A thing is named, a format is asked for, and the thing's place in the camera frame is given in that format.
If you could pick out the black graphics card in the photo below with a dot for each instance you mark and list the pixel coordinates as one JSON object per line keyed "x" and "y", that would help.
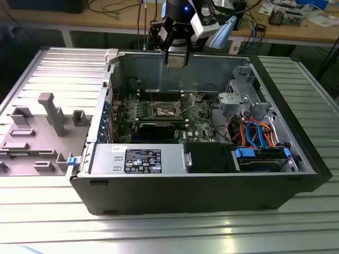
{"x": 156, "y": 131}

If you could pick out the black open PC case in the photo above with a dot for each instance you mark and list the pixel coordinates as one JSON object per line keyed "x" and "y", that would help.
{"x": 185, "y": 195}

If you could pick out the silver metal drive bracket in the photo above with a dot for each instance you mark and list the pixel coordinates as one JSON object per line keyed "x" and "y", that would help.
{"x": 231, "y": 103}

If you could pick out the grey plastic bay bracket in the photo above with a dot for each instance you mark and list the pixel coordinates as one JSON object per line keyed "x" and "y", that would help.
{"x": 260, "y": 108}

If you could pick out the small black adapter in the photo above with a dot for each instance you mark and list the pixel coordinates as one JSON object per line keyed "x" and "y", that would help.
{"x": 260, "y": 27}

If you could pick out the silver power supply unit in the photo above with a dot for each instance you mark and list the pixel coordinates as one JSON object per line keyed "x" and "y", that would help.
{"x": 106, "y": 158}

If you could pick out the white paper sheets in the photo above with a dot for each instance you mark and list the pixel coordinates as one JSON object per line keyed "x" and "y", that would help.
{"x": 321, "y": 21}

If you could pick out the blue box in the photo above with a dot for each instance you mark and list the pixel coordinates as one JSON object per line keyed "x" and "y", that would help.
{"x": 312, "y": 2}

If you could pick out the grey case release latch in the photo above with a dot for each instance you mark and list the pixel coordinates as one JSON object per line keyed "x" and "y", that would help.
{"x": 111, "y": 56}

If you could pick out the blue case latch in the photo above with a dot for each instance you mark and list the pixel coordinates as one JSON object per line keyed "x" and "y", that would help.
{"x": 72, "y": 161}

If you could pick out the black power supply label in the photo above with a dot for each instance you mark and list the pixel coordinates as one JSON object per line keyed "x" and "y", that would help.
{"x": 143, "y": 161}

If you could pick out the metal heatsink cooler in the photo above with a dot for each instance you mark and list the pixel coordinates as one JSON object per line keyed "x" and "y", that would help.
{"x": 276, "y": 17}

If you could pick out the black RAM slot row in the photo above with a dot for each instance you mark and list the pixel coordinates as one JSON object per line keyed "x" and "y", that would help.
{"x": 159, "y": 119}
{"x": 144, "y": 96}

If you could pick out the grey drive cage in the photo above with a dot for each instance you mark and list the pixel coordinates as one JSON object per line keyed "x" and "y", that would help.
{"x": 241, "y": 79}

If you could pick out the hard disk blue carrier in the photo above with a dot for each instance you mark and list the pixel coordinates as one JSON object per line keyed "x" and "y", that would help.
{"x": 260, "y": 164}

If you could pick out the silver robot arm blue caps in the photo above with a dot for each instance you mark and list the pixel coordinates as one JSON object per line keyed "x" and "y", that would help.
{"x": 225, "y": 33}

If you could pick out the coin battery holder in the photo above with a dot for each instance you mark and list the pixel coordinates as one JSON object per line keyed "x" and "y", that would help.
{"x": 198, "y": 98}

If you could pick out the wooden workbench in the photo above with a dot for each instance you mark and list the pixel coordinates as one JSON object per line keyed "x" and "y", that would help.
{"x": 79, "y": 19}

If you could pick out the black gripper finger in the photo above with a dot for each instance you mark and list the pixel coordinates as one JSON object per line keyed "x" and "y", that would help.
{"x": 159, "y": 34}
{"x": 188, "y": 45}

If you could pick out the CPU socket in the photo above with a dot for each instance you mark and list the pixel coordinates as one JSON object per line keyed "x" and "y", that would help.
{"x": 164, "y": 109}

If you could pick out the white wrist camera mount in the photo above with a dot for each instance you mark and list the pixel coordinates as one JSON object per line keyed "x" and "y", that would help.
{"x": 202, "y": 27}

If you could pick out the green motherboard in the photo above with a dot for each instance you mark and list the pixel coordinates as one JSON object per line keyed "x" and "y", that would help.
{"x": 196, "y": 124}

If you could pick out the grey plastic parts rack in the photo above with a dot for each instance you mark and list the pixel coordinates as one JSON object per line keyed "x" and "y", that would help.
{"x": 39, "y": 132}

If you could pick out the black monitor base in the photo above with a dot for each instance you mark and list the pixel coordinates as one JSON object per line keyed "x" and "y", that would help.
{"x": 45, "y": 5}

